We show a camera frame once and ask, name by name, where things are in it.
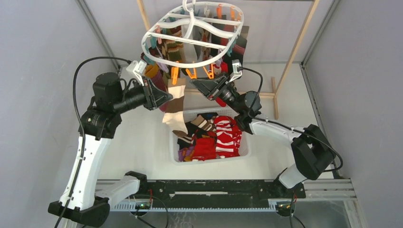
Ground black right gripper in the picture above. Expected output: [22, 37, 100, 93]
[191, 71, 244, 114]

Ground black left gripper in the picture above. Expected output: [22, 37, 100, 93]
[113, 76, 173, 114]

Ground orange clothespin clip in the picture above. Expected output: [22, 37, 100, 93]
[185, 68, 197, 79]
[203, 64, 214, 79]
[171, 66, 179, 85]

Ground olive and orange sock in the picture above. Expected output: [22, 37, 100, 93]
[144, 64, 162, 79]

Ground red white striped sock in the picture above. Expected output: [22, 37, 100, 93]
[214, 115, 242, 158]

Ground white round clip hanger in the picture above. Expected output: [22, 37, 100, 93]
[141, 0, 244, 68]

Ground red santa sock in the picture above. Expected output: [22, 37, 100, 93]
[192, 132, 217, 161]
[213, 61, 228, 107]

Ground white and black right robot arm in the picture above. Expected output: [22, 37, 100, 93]
[190, 74, 337, 198]

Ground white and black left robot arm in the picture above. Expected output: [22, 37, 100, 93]
[48, 72, 172, 228]

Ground pink and purple hanging sock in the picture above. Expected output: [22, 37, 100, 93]
[151, 71, 167, 113]

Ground red santa hanging sock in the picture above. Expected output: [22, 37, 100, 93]
[213, 61, 228, 107]

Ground tan brown striped basket sock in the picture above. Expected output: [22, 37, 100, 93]
[191, 115, 217, 132]

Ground black hanging sock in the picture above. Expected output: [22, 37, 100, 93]
[224, 26, 249, 66]

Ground brown striped hanging sock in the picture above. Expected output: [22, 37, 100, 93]
[158, 26, 185, 63]

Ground black sock in basket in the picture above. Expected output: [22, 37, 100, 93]
[177, 122, 198, 150]

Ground grey hanging sock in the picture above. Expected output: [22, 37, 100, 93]
[192, 26, 211, 61]

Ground purple orange sock in basket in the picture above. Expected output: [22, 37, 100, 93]
[178, 146, 194, 162]

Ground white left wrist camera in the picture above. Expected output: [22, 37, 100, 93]
[126, 60, 147, 87]

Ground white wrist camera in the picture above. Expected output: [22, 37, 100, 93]
[126, 60, 147, 87]
[229, 59, 242, 83]

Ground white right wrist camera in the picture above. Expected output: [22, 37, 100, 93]
[229, 59, 242, 83]

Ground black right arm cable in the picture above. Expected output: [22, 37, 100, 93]
[237, 66, 344, 228]

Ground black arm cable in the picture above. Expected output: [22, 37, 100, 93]
[237, 66, 344, 228]
[53, 57, 132, 228]

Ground wooden drying rack frame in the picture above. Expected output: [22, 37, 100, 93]
[134, 0, 321, 120]

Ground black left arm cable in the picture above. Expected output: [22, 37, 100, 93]
[53, 57, 132, 228]

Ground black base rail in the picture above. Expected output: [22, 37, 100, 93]
[127, 179, 307, 209]

